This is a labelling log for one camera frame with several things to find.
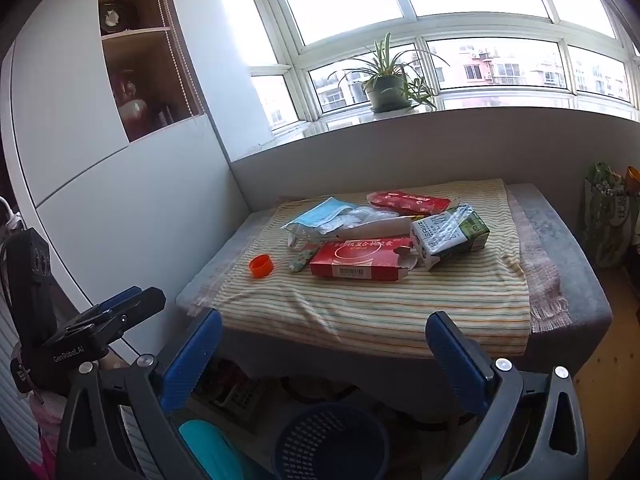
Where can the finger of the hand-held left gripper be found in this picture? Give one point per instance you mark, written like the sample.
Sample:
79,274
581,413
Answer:
120,297
145,305

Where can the red ceramic vase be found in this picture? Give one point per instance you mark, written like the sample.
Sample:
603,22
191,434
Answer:
129,110

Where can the white plastic bag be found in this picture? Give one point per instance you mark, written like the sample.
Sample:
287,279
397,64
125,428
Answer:
370,220

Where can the blue mesh basket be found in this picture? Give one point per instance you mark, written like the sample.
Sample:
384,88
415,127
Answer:
332,440

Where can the green and white milk carton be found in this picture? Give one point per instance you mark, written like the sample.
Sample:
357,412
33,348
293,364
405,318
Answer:
447,237

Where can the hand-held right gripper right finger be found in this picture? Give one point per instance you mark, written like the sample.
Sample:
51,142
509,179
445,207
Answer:
455,360

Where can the white cabinet with shelves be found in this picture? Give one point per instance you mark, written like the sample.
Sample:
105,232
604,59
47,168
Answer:
100,200

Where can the clear plastic wrap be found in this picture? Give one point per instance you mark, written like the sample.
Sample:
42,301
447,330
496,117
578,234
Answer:
457,220

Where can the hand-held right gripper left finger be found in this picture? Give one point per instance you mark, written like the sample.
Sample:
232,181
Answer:
192,360

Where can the orange bottle cap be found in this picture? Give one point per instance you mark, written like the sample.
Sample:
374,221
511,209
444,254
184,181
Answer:
261,265

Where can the green printed bag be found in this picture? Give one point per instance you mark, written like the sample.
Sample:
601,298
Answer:
605,220

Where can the red cardboard box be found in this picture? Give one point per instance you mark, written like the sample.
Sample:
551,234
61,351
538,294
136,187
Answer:
360,260

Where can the potted spider plant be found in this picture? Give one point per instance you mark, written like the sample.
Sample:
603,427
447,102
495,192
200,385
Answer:
385,85

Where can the pink woven cloth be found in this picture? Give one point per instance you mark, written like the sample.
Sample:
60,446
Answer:
542,285

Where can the red snack packet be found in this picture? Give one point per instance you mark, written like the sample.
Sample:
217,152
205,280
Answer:
407,202

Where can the upright books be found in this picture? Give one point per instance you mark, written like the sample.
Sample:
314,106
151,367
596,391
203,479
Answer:
164,116

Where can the blue face mask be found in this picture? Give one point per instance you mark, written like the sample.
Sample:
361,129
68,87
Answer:
320,212

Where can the striped cloth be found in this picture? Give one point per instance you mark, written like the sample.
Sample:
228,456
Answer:
375,310

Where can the white window frame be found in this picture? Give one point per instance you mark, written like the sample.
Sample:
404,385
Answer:
420,25

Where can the teal plastic object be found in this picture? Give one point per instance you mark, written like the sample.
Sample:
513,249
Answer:
210,452

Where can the grey upholstered ottoman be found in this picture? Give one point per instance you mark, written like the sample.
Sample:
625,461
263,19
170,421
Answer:
565,280

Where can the dark round ornament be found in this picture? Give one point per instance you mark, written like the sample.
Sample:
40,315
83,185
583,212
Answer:
116,17

